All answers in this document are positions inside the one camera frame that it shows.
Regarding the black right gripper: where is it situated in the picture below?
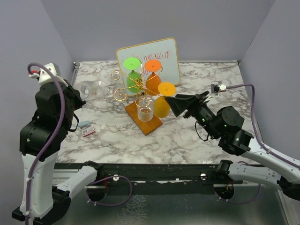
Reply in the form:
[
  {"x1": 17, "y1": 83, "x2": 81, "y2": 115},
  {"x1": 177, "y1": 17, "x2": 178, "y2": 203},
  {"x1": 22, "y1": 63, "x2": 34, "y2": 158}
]
[{"x1": 165, "y1": 90, "x2": 220, "y2": 139}]

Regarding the clear wine glass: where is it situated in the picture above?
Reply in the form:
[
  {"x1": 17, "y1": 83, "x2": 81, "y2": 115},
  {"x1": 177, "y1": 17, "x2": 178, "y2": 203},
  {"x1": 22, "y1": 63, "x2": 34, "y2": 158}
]
[
  {"x1": 77, "y1": 80, "x2": 108, "y2": 101},
  {"x1": 107, "y1": 69, "x2": 128, "y2": 101},
  {"x1": 137, "y1": 95, "x2": 154, "y2": 122}
]

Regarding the yellow plastic wine glass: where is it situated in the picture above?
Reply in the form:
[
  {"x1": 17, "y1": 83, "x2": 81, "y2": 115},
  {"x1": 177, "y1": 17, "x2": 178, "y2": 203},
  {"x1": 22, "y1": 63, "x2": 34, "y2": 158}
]
[{"x1": 154, "y1": 82, "x2": 176, "y2": 118}]

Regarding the orange plastic wine glass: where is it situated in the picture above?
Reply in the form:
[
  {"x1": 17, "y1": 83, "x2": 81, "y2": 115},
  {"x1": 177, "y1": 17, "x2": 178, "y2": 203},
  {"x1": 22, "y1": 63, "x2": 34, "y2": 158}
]
[{"x1": 145, "y1": 60, "x2": 162, "y2": 96}]

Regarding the green plastic wine glass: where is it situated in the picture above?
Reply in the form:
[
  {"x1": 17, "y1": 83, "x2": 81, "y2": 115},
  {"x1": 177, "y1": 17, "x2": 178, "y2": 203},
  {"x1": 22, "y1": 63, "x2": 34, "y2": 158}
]
[{"x1": 123, "y1": 57, "x2": 143, "y2": 97}]

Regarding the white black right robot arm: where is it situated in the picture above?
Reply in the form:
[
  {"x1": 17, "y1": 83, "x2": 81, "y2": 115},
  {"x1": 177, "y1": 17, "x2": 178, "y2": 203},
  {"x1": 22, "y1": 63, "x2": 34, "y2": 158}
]
[{"x1": 165, "y1": 91, "x2": 300, "y2": 200}]

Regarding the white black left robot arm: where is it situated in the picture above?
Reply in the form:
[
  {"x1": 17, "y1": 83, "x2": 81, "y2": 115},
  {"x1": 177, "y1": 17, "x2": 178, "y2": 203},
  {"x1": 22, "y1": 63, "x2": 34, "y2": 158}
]
[{"x1": 12, "y1": 81, "x2": 104, "y2": 225}]

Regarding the wooden rack base board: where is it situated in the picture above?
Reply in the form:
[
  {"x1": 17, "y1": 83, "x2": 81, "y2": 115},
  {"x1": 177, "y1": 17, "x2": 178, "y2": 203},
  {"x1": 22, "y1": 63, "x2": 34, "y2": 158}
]
[{"x1": 125, "y1": 103, "x2": 163, "y2": 136}]

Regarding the light blue eraser block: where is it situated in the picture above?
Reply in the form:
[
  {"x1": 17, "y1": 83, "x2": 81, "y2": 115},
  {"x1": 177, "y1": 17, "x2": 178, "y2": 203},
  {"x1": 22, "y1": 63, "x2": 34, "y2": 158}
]
[{"x1": 78, "y1": 120, "x2": 90, "y2": 128}]

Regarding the small red white box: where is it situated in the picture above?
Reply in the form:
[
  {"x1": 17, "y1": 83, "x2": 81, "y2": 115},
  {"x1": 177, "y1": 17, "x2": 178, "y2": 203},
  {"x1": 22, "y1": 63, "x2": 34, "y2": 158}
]
[{"x1": 81, "y1": 126, "x2": 96, "y2": 137}]

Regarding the yellow framed whiteboard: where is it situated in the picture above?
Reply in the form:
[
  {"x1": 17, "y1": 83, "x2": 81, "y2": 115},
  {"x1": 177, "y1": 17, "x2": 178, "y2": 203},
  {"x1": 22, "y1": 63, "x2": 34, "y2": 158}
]
[{"x1": 116, "y1": 37, "x2": 180, "y2": 85}]

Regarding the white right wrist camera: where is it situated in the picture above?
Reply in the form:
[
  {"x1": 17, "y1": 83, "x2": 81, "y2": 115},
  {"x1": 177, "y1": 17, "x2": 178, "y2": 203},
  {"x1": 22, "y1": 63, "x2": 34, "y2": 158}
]
[{"x1": 204, "y1": 81, "x2": 227, "y2": 103}]

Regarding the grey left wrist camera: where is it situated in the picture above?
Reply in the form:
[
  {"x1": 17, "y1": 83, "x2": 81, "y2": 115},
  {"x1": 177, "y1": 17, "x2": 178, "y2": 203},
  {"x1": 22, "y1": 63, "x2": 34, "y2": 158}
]
[{"x1": 28, "y1": 62, "x2": 64, "y2": 85}]

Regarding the gold wire wine glass rack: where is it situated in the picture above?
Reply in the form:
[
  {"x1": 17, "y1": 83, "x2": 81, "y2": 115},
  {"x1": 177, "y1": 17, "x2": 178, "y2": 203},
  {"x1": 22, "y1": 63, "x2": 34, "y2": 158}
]
[{"x1": 123, "y1": 63, "x2": 163, "y2": 106}]

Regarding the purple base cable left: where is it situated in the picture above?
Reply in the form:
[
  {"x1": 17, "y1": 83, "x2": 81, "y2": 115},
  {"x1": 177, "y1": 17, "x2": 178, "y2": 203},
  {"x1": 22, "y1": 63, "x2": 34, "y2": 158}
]
[{"x1": 85, "y1": 175, "x2": 133, "y2": 207}]

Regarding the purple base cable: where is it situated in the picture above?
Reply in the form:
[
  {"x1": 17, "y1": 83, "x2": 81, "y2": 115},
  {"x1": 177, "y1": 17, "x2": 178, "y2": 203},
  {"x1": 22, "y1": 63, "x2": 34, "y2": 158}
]
[
  {"x1": 215, "y1": 161, "x2": 262, "y2": 204},
  {"x1": 85, "y1": 175, "x2": 133, "y2": 207}
]

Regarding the black mounting rail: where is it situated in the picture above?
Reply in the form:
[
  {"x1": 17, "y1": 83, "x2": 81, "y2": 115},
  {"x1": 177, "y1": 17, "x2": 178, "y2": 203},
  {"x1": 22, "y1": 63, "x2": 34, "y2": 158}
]
[{"x1": 53, "y1": 161, "x2": 244, "y2": 195}]

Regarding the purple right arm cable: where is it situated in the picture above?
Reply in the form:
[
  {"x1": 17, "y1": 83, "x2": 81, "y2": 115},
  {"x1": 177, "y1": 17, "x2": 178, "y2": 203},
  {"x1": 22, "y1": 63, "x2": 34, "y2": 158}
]
[{"x1": 226, "y1": 83, "x2": 300, "y2": 169}]

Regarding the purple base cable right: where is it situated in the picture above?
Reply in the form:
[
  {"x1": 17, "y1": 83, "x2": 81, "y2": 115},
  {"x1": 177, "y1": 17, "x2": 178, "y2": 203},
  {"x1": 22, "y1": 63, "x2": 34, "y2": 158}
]
[{"x1": 215, "y1": 161, "x2": 262, "y2": 204}]

